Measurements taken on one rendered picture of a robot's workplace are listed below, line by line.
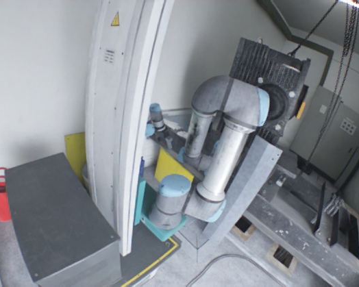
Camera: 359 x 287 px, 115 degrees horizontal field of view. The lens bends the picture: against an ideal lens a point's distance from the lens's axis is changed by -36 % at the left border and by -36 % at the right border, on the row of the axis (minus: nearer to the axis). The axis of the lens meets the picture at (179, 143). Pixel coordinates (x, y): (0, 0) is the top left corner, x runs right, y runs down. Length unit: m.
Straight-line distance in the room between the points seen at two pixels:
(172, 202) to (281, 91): 0.91
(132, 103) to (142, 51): 0.13
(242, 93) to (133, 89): 0.31
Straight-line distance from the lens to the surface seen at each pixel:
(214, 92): 0.54
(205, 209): 0.67
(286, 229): 1.50
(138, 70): 0.44
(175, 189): 0.65
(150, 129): 0.99
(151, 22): 0.44
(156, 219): 0.79
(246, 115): 0.54
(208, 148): 1.51
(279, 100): 1.12
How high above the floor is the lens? 1.40
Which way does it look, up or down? 29 degrees down
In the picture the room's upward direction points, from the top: 16 degrees clockwise
